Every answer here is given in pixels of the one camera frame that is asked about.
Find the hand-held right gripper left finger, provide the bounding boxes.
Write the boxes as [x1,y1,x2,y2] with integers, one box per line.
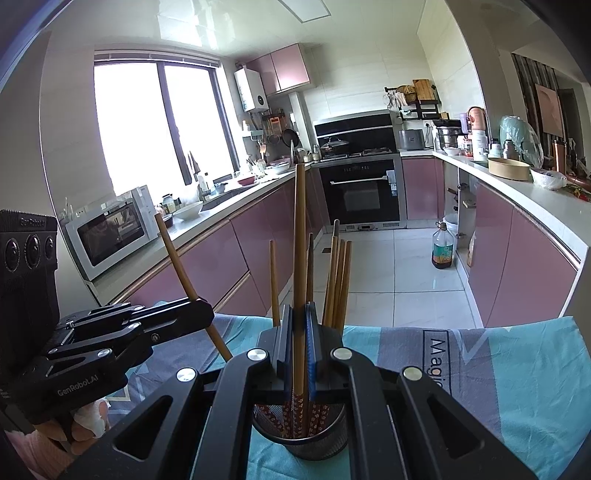
[54,303,296,480]

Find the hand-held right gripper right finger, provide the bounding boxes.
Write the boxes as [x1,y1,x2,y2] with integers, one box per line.
[305,302,539,480]

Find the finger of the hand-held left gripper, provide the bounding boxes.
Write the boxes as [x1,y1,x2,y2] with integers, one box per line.
[54,302,148,330]
[44,298,215,370]

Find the brown patterned chopstick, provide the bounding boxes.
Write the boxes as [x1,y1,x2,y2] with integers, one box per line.
[293,163,308,418]
[154,212,234,362]

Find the group of wooden chopsticks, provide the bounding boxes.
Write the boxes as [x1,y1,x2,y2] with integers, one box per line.
[259,220,354,439]

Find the black mesh holder cup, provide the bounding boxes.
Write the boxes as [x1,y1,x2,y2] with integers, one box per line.
[250,401,349,460]

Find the person's left forearm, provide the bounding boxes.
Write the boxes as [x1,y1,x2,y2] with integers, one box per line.
[0,427,75,480]

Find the person's left hand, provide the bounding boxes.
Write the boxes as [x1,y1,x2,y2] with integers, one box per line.
[68,398,112,456]

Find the white countertop oven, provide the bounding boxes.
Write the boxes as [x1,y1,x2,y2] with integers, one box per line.
[65,185,160,282]

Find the large white bowl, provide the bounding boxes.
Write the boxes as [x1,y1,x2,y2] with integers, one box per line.
[170,202,204,221]

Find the pink base cabinets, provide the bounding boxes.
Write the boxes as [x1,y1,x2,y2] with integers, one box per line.
[92,171,324,319]

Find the cooking oil bottle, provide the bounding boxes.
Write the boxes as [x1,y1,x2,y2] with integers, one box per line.
[431,222,455,269]

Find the built-in black oven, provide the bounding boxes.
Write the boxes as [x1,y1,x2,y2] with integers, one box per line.
[318,159,402,224]

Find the blue grey printed tablecloth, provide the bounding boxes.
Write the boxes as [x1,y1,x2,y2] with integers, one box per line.
[106,302,591,480]

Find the kitchen window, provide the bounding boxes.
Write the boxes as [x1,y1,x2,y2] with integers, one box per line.
[93,58,241,199]

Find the black range hood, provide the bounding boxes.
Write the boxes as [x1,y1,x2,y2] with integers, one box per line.
[314,111,399,155]

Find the pink peninsula cabinets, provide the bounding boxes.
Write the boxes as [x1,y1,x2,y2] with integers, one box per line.
[399,150,591,328]

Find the white water heater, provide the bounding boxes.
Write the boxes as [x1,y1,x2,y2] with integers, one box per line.
[234,67,269,112]

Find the steel pot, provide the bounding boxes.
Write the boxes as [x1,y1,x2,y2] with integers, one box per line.
[436,119,462,149]

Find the white bottle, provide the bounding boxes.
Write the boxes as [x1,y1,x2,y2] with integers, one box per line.
[471,130,489,162]

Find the beige round steamer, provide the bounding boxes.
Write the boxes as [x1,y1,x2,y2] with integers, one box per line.
[488,158,531,181]

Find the pink kettle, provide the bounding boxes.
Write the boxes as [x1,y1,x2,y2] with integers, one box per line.
[467,106,489,132]

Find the white bowl in plastic bag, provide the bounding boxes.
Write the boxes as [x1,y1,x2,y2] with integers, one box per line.
[530,167,568,190]

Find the teal appliance in plastic bag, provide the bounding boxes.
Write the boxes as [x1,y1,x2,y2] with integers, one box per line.
[500,115,543,167]

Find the ceiling light panel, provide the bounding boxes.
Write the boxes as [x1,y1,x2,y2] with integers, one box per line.
[277,0,331,23]

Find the black wall rack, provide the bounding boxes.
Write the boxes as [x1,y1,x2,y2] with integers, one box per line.
[384,79,441,121]

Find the pink wall cabinet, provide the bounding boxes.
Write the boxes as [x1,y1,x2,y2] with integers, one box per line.
[247,44,315,96]

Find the pink wall picture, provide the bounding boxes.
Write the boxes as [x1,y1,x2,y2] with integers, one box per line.
[534,84,565,138]

